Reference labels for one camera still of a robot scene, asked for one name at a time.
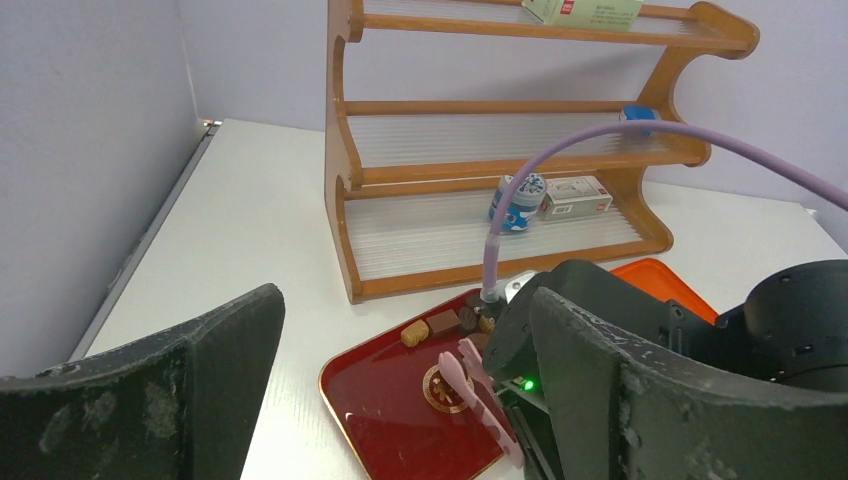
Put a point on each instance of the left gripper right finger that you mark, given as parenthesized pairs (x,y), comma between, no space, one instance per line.
(624,408)

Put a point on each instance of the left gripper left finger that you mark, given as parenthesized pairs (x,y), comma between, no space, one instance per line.
(181,403)

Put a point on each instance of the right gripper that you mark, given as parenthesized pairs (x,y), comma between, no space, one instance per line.
(561,391)

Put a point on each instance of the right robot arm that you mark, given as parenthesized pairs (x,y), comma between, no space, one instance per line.
(790,330)

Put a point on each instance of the brown rectangular chocolate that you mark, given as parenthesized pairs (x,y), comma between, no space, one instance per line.
(443,322)

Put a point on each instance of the tan ridged chocolate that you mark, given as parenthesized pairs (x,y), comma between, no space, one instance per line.
(414,333)

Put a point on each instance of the orange box lid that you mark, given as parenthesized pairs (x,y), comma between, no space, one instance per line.
(655,278)

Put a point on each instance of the blue lidded jar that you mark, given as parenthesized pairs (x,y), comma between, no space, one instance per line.
(525,203)

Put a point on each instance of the white red small box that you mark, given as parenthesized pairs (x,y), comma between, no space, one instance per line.
(570,198)

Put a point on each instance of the wooden three-tier shelf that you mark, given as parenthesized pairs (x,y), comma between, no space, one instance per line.
(416,191)

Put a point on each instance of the blue cube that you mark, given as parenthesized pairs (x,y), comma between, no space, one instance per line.
(634,112)

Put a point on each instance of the white green box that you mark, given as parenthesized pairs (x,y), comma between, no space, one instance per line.
(606,15)

